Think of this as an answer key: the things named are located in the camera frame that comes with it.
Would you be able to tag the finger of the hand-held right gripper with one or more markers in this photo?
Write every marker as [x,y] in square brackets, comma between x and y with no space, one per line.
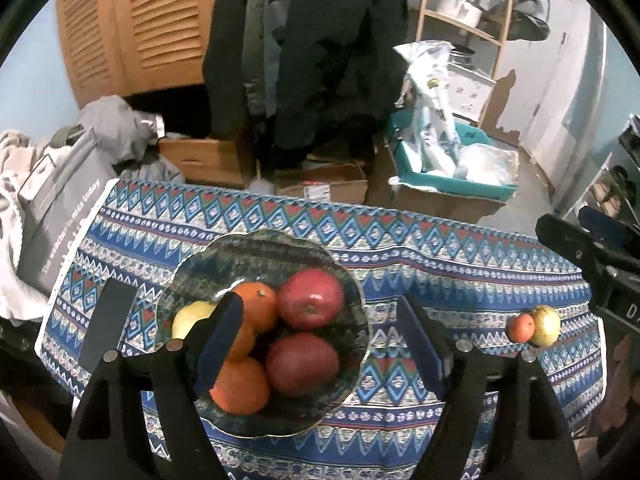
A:
[605,226]
[567,237]

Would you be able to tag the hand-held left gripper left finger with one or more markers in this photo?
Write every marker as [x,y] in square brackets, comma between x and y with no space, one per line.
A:
[220,345]

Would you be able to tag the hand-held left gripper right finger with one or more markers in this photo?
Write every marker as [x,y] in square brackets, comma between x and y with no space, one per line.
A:
[420,345]

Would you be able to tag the red apple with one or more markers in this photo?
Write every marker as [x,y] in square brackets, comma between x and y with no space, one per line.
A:
[310,297]
[302,365]

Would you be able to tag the dark glass scalloped bowl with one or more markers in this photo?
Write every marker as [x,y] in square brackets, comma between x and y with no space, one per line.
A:
[250,260]

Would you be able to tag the shoe rack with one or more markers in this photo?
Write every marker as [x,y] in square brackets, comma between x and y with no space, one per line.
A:
[617,175]

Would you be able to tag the blue patterned tablecloth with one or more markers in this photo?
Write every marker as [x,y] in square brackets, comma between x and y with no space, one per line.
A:
[450,270]

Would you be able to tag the yellow-green apple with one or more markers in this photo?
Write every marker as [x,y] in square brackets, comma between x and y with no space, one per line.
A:
[546,325]

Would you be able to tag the clear plastic bag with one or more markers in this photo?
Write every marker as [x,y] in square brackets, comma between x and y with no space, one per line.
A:
[487,165]

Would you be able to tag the black flat phone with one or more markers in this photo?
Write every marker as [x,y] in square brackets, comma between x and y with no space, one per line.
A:
[107,325]

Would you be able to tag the teal plastic bin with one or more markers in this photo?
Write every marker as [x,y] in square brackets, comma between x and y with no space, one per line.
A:
[450,185]

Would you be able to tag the large cardboard box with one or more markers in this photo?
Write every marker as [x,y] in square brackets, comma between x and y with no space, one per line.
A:
[430,205]

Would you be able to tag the white printed box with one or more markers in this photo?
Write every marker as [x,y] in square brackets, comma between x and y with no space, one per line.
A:
[470,92]

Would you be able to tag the cardboard box with red label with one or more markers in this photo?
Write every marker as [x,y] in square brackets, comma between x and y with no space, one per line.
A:
[325,182]

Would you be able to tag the white printed plastic bag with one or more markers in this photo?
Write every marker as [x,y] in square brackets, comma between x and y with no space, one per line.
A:
[432,105]

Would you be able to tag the grey tote bag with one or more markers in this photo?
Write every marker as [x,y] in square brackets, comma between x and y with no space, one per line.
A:
[60,210]

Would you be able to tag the dark cloth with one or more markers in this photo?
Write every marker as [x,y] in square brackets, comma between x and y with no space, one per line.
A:
[532,15]

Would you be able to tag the wooden shelf rack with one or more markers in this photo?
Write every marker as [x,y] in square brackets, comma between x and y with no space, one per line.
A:
[505,20]

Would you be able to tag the grey clothing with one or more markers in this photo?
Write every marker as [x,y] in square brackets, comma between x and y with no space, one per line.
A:
[115,125]

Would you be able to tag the beige blanket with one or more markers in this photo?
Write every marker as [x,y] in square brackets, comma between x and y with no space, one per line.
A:
[15,200]

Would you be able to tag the metal pot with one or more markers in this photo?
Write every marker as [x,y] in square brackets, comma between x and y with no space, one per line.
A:
[460,7]

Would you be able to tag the black hanging jacket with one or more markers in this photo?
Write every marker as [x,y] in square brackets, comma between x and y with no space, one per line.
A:
[340,50]

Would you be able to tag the grey hanging coat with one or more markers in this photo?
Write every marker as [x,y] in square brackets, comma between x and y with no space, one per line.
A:
[260,35]

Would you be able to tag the wooden louvred door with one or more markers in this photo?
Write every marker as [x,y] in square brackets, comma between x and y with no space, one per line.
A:
[140,20]

